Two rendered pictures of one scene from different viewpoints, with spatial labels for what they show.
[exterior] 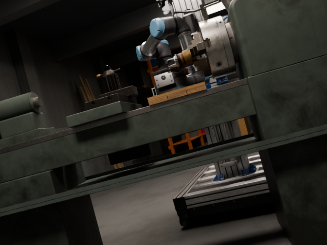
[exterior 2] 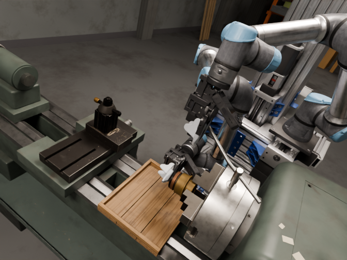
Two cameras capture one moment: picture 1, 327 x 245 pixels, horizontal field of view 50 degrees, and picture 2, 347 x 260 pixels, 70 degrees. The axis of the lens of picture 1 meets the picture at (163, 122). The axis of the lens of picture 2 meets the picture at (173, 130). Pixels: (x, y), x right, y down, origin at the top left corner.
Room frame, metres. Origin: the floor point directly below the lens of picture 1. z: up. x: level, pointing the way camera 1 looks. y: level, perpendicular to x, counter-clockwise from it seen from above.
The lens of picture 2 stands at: (1.26, -0.26, 1.78)
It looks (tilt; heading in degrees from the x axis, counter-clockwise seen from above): 36 degrees down; 13
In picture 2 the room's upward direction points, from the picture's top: 18 degrees clockwise
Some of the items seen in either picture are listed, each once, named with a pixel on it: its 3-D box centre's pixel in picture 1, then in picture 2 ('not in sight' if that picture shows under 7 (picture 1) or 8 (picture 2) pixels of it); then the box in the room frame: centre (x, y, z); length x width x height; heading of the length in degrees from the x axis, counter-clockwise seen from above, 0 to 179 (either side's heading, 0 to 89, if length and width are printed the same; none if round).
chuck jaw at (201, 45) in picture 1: (200, 48); (190, 211); (1.81, -0.29, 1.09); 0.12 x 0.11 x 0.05; 172
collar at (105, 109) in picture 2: (108, 73); (107, 106); (2.06, 0.24, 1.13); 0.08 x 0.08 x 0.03
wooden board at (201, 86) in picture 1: (180, 96); (153, 199); (1.93, -0.13, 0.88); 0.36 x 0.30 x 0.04; 172
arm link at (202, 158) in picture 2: (184, 83); (192, 158); (2.19, -0.19, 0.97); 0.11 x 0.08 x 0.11; 110
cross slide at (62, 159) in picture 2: (113, 103); (93, 144); (2.00, 0.25, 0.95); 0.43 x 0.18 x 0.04; 172
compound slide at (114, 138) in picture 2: (119, 95); (108, 133); (2.06, 0.21, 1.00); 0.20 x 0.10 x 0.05; 82
